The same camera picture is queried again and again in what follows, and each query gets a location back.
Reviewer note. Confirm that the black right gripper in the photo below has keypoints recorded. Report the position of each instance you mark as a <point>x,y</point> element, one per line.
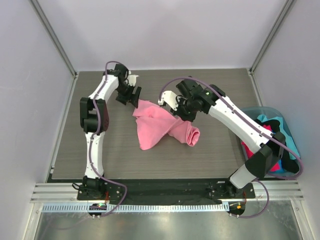
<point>184,113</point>

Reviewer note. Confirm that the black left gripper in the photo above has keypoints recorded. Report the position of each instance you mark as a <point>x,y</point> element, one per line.
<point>134,98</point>

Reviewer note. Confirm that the light pink t shirt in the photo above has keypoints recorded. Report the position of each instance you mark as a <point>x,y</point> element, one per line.
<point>154,122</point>

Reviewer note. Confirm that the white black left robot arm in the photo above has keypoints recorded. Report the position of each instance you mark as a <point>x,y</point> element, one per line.
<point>94,119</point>

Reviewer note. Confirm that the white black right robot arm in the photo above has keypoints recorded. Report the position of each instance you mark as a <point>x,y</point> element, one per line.
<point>267,146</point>

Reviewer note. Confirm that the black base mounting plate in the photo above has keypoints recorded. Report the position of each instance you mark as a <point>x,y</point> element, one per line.
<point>168,192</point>

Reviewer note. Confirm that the black t shirt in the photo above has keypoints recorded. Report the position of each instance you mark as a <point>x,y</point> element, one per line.
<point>288,163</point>

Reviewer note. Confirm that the turquoise t shirt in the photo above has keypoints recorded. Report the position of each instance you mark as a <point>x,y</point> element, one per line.
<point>287,130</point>

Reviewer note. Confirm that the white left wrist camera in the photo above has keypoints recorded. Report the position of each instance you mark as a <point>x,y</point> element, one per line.
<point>132,80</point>

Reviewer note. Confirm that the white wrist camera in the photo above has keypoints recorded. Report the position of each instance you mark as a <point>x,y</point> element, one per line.
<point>168,97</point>
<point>132,80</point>

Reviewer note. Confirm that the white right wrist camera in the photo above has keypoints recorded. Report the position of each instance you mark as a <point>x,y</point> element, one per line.
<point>168,97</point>

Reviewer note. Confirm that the right aluminium corner post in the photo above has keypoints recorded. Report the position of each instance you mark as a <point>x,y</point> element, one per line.
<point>285,10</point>

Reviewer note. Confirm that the aluminium corner post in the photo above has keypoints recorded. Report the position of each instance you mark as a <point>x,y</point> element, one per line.
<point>285,10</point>
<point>52,35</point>

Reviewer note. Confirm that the slotted white cable duct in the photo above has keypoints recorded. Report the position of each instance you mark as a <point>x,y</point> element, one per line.
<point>101,208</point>

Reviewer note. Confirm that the left aluminium corner post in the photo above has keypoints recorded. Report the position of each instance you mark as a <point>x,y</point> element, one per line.
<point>52,35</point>

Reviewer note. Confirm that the aluminium front frame rail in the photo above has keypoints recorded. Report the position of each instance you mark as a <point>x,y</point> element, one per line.
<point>274,190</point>

